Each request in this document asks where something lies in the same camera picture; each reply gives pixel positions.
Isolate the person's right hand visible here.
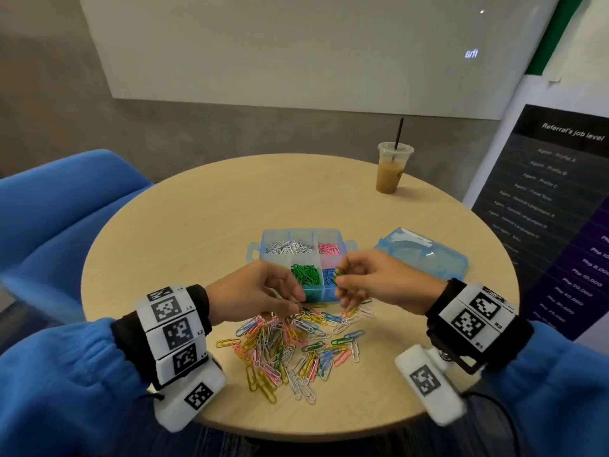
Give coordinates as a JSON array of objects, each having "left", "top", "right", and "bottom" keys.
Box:
[{"left": 335, "top": 248, "right": 447, "bottom": 316}]

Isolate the person's left hand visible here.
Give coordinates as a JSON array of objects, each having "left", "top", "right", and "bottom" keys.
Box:
[{"left": 204, "top": 260, "right": 308, "bottom": 326}]

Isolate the bunch of green paper clips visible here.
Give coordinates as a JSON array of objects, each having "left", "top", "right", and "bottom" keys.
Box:
[{"left": 290, "top": 263, "right": 322, "bottom": 286}]

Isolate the pile of coloured paper clips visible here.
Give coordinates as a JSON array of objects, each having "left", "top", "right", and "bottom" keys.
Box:
[{"left": 216, "top": 300, "right": 377, "bottom": 406}]

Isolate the blue compartment organizer box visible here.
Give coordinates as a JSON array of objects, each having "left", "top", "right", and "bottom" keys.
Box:
[{"left": 246, "top": 227, "right": 359, "bottom": 303}]

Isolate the person's left forearm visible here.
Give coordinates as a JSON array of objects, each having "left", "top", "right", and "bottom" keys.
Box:
[{"left": 0, "top": 284, "right": 215, "bottom": 457}]

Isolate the blue transparent box lid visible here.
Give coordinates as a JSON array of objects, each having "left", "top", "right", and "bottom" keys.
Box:
[{"left": 374, "top": 227, "right": 469, "bottom": 282}]

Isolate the left wrist marker band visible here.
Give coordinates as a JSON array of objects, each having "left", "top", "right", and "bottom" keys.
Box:
[{"left": 135, "top": 285, "right": 209, "bottom": 387}]

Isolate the wrist marker band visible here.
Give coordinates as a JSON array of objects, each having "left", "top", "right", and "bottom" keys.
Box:
[
  {"left": 436, "top": 283, "right": 518, "bottom": 353},
  {"left": 135, "top": 285, "right": 209, "bottom": 387}
]

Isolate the right wrist marker band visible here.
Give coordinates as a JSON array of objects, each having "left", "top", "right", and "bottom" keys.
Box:
[{"left": 436, "top": 283, "right": 518, "bottom": 353}]

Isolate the round wooden table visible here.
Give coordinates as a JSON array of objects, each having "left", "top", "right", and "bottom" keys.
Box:
[{"left": 81, "top": 153, "right": 521, "bottom": 444}]

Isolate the iced coffee plastic cup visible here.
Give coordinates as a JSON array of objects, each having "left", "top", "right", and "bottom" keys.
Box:
[{"left": 375, "top": 142, "right": 415, "bottom": 194}]

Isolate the standing poster banner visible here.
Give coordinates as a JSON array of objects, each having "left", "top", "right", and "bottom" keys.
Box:
[{"left": 463, "top": 0, "right": 609, "bottom": 353}]

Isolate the blue upholstered chair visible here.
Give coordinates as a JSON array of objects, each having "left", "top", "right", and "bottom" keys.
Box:
[{"left": 0, "top": 149, "right": 154, "bottom": 324}]

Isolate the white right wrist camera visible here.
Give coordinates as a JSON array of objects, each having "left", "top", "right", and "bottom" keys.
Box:
[{"left": 395, "top": 344, "right": 468, "bottom": 427}]

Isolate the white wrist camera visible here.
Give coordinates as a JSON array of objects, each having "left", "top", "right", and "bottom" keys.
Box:
[
  {"left": 152, "top": 359, "right": 228, "bottom": 433},
  {"left": 395, "top": 344, "right": 468, "bottom": 427}
]

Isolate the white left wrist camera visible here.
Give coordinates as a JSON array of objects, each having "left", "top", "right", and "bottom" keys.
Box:
[{"left": 152, "top": 359, "right": 228, "bottom": 433}]

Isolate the black camera cable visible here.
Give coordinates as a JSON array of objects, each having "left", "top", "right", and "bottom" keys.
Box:
[{"left": 464, "top": 390, "right": 525, "bottom": 457}]

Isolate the white wall board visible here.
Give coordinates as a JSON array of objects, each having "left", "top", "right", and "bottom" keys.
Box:
[{"left": 76, "top": 0, "right": 563, "bottom": 121}]

